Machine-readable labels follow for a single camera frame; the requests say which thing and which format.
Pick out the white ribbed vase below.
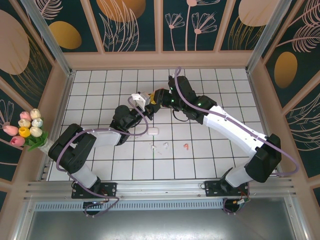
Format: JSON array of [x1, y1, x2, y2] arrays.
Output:
[[39, 140, 53, 155]]

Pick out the artificial tulip bouquet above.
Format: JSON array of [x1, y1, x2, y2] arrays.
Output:
[[2, 107, 50, 152]]

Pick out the grey metal sheet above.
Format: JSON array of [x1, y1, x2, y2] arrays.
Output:
[[23, 209, 301, 240]]

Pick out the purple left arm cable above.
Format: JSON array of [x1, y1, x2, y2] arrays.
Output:
[[56, 96, 148, 218]]

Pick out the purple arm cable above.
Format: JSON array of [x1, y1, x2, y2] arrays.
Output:
[[173, 66, 300, 216], [56, 96, 148, 218]]

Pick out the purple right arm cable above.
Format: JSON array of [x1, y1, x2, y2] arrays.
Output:
[[173, 66, 300, 216]]

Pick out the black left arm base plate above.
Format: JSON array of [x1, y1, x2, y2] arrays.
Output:
[[71, 181, 118, 200]]

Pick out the aluminium mounting rail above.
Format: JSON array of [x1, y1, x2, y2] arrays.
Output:
[[23, 176, 298, 201]]

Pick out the small electronics board with wires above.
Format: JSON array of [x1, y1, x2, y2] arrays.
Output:
[[223, 192, 251, 216], [82, 199, 111, 218]]

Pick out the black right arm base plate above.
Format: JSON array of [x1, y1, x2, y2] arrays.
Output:
[[203, 179, 251, 198]]

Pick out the perforated metal cable tray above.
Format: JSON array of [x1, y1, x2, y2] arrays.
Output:
[[33, 198, 292, 212]]

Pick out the aluminium side rail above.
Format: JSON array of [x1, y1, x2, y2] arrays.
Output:
[[37, 162, 52, 181]]

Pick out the aluminium corner post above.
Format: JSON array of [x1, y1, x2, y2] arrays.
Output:
[[21, 0, 76, 79], [245, 0, 293, 75]]

